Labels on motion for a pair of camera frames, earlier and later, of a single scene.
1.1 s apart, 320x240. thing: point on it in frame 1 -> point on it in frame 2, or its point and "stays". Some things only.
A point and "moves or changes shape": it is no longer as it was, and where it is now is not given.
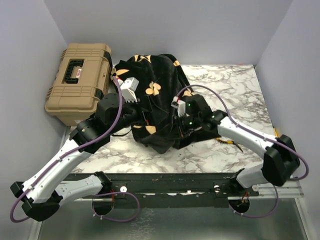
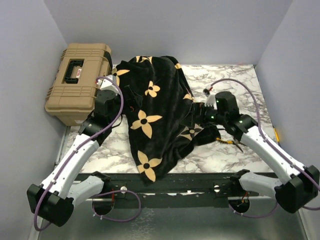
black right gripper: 178,120 -> 199,108
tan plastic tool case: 82,80 stays
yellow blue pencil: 276,133 stays
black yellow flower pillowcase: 156,81 moves or changes shape
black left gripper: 141,111 -> 135,101
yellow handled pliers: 231,142 stays
